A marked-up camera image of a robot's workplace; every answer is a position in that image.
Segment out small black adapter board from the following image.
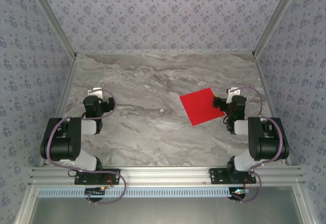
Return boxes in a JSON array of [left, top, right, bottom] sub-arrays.
[[230, 187, 249, 202], [85, 187, 106, 197]]

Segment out grey metal tray panel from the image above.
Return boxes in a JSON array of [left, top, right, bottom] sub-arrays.
[[15, 185, 314, 224]]

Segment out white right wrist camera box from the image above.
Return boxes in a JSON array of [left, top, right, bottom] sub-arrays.
[[227, 87, 241, 103]]

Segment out aluminium table side rail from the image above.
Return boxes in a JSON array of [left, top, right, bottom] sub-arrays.
[[253, 54, 291, 166], [39, 55, 78, 167]]

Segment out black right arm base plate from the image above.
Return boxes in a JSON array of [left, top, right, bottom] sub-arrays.
[[208, 167, 257, 185]]

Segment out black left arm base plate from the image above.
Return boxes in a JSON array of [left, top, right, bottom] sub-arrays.
[[74, 169, 121, 185]]

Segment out aluminium mounting rail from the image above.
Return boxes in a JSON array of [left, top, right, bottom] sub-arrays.
[[28, 165, 306, 186]]

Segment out aluminium frame post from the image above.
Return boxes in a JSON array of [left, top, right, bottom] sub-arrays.
[[24, 0, 78, 61], [251, 0, 305, 57]]

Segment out slotted pale cable duct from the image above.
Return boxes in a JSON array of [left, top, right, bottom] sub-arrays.
[[37, 186, 246, 199]]

